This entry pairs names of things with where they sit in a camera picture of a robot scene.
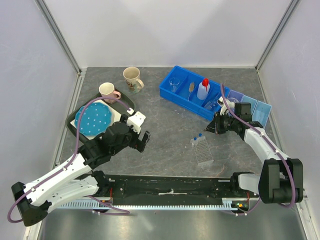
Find blue safety glasses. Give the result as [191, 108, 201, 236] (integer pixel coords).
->
[204, 93, 221, 112]

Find tan bristle tube brush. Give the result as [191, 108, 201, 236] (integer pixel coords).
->
[187, 82, 195, 101]

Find purple small bin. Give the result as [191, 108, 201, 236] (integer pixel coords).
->
[225, 90, 244, 103]

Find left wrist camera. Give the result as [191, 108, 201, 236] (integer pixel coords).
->
[126, 108, 146, 134]

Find blue divided storage bin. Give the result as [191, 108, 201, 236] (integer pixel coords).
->
[159, 65, 222, 121]

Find white red wash bottle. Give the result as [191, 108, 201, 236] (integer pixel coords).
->
[197, 78, 210, 100]

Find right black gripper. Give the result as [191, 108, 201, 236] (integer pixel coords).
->
[204, 111, 239, 135]

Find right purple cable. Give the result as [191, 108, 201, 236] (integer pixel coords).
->
[219, 83, 300, 216]

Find slotted cable duct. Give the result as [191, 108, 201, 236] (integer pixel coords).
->
[58, 198, 238, 211]

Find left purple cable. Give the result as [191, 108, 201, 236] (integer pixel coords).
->
[7, 96, 135, 223]

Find clear well plate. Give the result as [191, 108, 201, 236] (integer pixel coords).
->
[191, 135, 214, 167]

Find glass flask white stopper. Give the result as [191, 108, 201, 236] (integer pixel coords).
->
[224, 99, 235, 114]

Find dark green tray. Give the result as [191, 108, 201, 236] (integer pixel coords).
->
[65, 92, 135, 143]

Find light blue bin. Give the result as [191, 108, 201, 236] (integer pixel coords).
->
[242, 95, 258, 115]
[252, 101, 272, 128]

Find clear glass beaker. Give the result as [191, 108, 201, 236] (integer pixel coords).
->
[169, 77, 180, 93]

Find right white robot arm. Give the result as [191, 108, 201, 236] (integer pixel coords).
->
[205, 102, 304, 205]

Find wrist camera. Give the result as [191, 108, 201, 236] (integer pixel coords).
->
[217, 96, 228, 116]
[126, 108, 146, 134]

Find beige floral mug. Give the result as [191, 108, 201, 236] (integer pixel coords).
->
[123, 66, 145, 93]

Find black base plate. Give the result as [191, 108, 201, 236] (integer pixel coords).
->
[96, 175, 259, 200]

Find blue polka dot plate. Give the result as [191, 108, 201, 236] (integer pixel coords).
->
[79, 102, 112, 136]

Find purple cable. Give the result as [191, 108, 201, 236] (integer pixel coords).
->
[7, 96, 135, 223]
[219, 83, 300, 216]

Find light blue middle bin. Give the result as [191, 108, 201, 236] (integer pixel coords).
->
[242, 95, 258, 115]

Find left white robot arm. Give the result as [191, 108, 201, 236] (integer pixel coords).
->
[11, 121, 151, 227]

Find pink cream mug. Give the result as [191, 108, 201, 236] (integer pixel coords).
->
[98, 82, 122, 100]

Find light blue outer bin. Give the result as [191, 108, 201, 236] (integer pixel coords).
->
[252, 101, 272, 128]

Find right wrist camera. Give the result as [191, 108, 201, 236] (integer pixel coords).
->
[217, 96, 228, 116]

